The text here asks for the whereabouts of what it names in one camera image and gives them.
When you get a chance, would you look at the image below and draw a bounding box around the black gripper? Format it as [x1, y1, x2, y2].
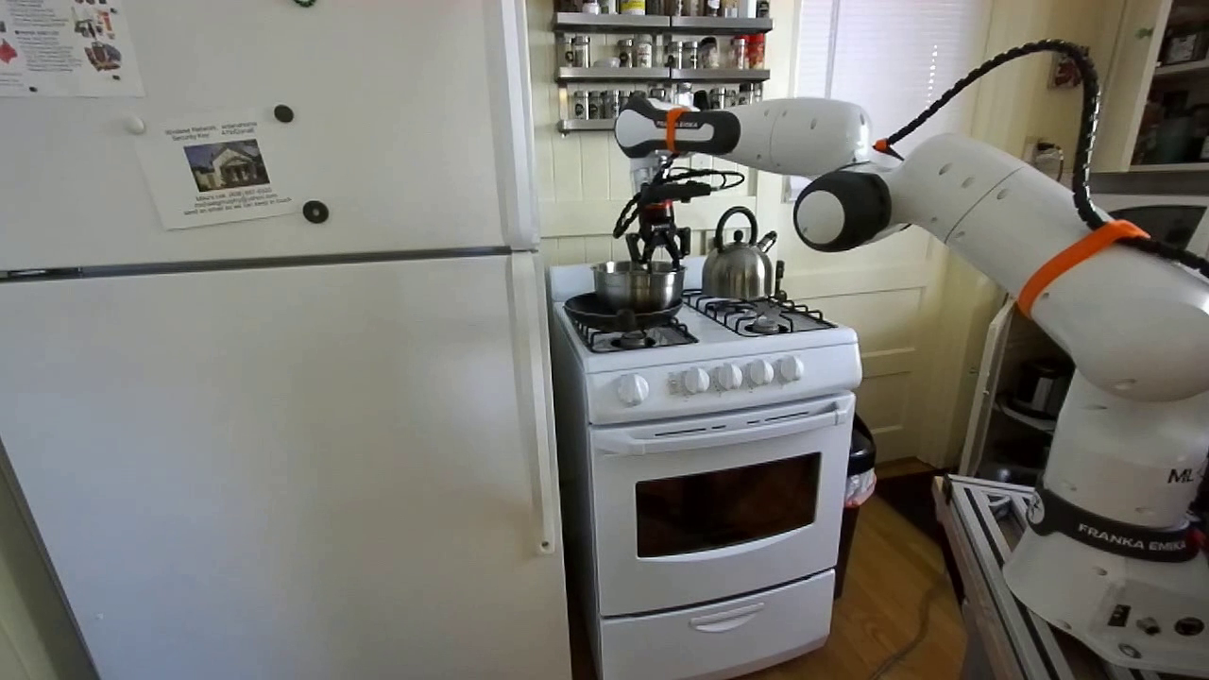
[633, 197, 696, 269]

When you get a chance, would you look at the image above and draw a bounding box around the black stove burner grate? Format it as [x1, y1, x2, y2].
[571, 310, 697, 355]
[686, 295, 837, 338]

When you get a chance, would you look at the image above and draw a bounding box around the white gas stove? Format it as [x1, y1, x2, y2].
[542, 255, 864, 680]

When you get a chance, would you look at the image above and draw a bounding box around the stainless steel pot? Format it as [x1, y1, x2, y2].
[593, 255, 686, 315]

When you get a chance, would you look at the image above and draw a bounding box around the black trash can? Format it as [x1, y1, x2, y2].
[835, 410, 881, 596]

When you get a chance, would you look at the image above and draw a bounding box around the white storage shelf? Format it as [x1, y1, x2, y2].
[958, 299, 1071, 487]

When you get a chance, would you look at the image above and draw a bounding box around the white refrigerator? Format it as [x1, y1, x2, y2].
[0, 0, 579, 680]

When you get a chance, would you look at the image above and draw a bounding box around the metal robot mounting cart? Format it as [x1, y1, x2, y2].
[938, 473, 1209, 680]

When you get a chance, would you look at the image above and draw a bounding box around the paper with house photo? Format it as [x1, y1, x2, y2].
[128, 118, 297, 234]

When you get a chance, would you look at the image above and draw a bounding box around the open shelf cabinet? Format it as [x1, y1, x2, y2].
[1090, 0, 1209, 193]

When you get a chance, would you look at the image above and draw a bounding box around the colourful printed fridge paper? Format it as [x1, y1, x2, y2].
[0, 0, 143, 98]

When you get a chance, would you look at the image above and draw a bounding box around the stainless steel kettle black handle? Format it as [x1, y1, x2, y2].
[697, 202, 785, 300]

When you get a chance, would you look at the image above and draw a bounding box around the dark wall spice rack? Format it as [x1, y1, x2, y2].
[547, 0, 774, 135]

